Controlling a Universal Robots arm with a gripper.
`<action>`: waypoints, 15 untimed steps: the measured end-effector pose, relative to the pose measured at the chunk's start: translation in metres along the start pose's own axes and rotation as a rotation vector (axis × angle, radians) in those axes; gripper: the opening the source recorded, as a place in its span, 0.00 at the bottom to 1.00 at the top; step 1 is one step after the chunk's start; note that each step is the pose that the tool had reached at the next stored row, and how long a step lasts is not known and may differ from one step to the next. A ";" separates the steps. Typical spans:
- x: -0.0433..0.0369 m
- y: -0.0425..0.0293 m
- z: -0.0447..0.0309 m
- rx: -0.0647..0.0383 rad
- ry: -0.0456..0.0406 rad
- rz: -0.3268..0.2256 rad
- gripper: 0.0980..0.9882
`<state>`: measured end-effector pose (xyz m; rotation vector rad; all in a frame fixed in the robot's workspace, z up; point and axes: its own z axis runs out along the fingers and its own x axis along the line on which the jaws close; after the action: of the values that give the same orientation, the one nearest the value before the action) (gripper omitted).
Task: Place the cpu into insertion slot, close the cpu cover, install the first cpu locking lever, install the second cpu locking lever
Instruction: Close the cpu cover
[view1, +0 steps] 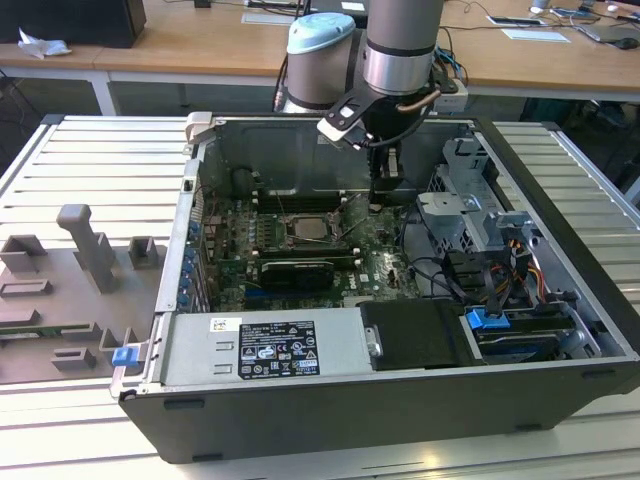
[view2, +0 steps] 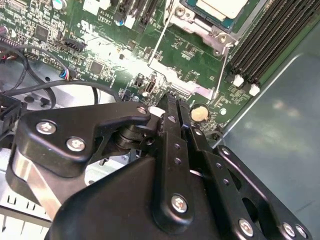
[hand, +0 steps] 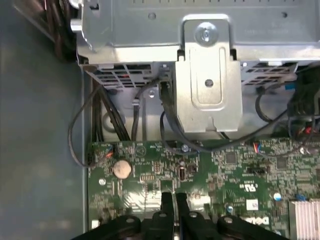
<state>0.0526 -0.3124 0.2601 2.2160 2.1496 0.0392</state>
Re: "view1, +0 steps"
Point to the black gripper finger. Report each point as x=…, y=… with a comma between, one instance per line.
x=374, y=175
x=391, y=167

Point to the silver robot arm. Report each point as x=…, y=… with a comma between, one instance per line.
x=400, y=65

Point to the black RAM slot row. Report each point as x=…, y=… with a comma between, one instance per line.
x=300, y=201
x=310, y=256

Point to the black CPU socket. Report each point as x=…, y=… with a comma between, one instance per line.
x=286, y=235

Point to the grey metal disk bay cage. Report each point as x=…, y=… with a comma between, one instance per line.
x=440, y=210

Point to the green motherboard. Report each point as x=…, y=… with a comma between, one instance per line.
x=385, y=270

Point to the black graphics card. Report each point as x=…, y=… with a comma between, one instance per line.
x=297, y=275

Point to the black round board component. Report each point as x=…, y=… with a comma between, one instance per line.
x=243, y=180

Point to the hard disk in blue carrier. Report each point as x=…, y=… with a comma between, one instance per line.
x=485, y=320

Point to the pale grey case latch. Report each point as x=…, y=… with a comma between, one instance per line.
x=197, y=125

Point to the white computer mouse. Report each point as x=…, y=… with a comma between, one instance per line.
x=537, y=9

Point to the long light wood desk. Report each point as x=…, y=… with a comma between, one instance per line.
x=200, y=40

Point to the grey laptop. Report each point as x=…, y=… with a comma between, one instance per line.
x=600, y=32

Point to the silver power supply unit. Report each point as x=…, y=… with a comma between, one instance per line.
x=200, y=350

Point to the black open PC case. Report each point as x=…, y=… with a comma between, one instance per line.
x=350, y=425

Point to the black computer mouse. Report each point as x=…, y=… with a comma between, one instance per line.
x=625, y=44

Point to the blue plastic latch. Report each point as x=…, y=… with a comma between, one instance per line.
x=124, y=357

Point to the black computer box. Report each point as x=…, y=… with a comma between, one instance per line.
x=75, y=20

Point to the grey parts rack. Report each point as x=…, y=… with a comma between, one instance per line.
x=60, y=310

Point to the white crumpled paper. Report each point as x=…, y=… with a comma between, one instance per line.
x=42, y=47

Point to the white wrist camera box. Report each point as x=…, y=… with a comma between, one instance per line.
x=335, y=128

